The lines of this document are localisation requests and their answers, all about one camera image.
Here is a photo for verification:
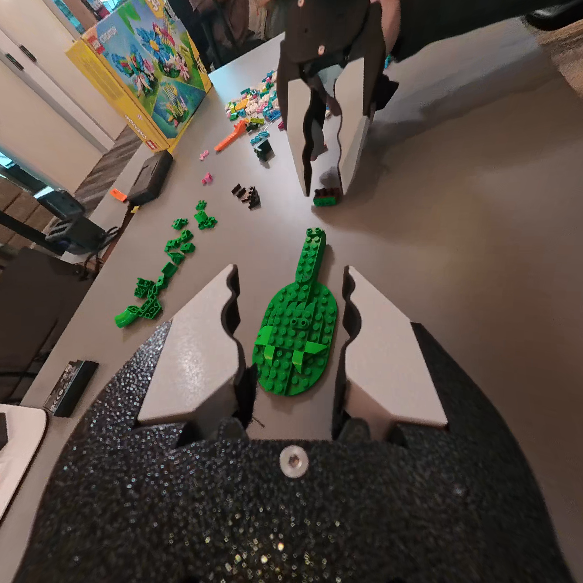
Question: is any dark grey battery charger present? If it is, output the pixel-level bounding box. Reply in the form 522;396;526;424
36;190;107;256

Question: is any pile of green bricks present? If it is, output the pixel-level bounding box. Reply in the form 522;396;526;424
133;200;218;320

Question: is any yellow blue toy brick box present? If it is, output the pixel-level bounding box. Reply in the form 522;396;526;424
66;0;213;154

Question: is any pile of colourful bricks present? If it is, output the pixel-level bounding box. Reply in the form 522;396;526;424
224;69;292;146

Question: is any green brick model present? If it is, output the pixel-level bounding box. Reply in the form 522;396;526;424
252;226;340;396

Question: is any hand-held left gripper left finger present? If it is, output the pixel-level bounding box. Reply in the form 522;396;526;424
137;264;257;442

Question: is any black camera battery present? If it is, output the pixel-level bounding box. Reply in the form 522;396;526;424
43;360;99;418

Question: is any white cabinet with black handles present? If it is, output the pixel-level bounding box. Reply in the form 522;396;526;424
0;0;117;153

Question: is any orange brick separator tool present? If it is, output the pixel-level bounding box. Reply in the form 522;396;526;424
214;119;249;153

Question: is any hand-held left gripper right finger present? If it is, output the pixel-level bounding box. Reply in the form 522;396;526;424
332;265;449;442

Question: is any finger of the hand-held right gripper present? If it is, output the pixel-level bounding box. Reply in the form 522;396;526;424
335;4;389;196
277;40;331;198

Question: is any black power adapter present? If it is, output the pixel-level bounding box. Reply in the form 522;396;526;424
127;150;175;206

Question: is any person's right forearm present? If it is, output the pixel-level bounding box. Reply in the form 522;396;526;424
393;0;552;62

